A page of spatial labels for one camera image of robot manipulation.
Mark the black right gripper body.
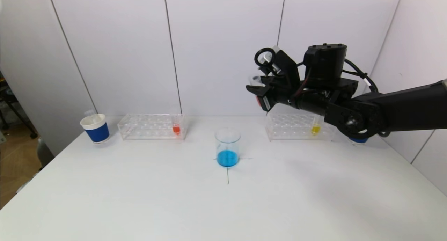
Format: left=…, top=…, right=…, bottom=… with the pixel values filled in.
left=257, top=80, right=300, bottom=112

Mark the test tube with red pigment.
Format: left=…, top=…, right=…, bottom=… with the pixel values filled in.
left=248, top=75, right=266, bottom=108
left=171, top=112, right=182, bottom=136

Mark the test tube for blue pigment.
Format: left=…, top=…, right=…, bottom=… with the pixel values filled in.
left=84, top=110, right=99, bottom=125

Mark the clear acrylic test tube rack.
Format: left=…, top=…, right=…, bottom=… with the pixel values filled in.
left=265, top=107, right=338, bottom=141
left=118, top=114, right=185, bottom=141

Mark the test tube with yellow pigment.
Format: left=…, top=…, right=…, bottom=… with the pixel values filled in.
left=310, top=115, right=322, bottom=136

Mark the clear glass beaker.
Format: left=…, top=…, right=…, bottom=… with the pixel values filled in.
left=215, top=128, right=241, bottom=167

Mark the person in grey clothes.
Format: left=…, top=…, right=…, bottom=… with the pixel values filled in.
left=37, top=136, right=54, bottom=170

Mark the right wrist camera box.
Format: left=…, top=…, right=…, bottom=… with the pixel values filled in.
left=260, top=46, right=282, bottom=76

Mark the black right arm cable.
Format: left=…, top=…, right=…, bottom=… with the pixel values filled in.
left=254, top=48, right=379, bottom=93

